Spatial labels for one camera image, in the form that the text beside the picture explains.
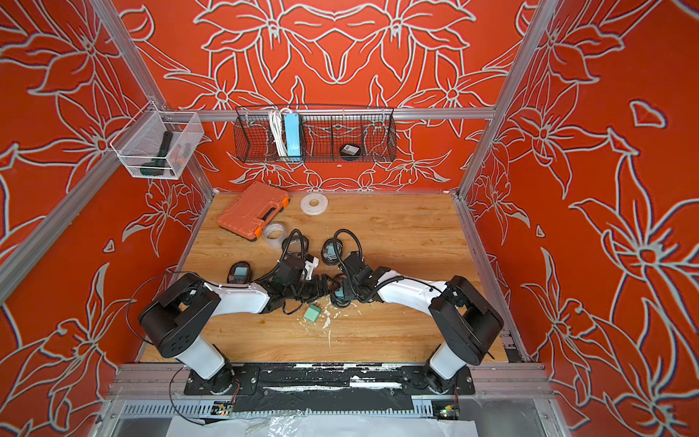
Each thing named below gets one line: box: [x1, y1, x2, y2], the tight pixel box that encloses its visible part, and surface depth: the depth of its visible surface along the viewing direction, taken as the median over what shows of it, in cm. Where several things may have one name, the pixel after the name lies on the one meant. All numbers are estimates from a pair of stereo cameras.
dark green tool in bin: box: [139, 131, 173, 177], surface depth 82 cm
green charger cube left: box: [303, 304, 322, 323], surface depth 85 cm
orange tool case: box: [217, 181, 291, 242], surface depth 109 cm
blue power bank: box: [283, 112, 302, 157], surface depth 91 cm
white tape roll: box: [300, 193, 329, 216], surface depth 116 cm
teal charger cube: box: [234, 266, 248, 280], surface depth 94 cm
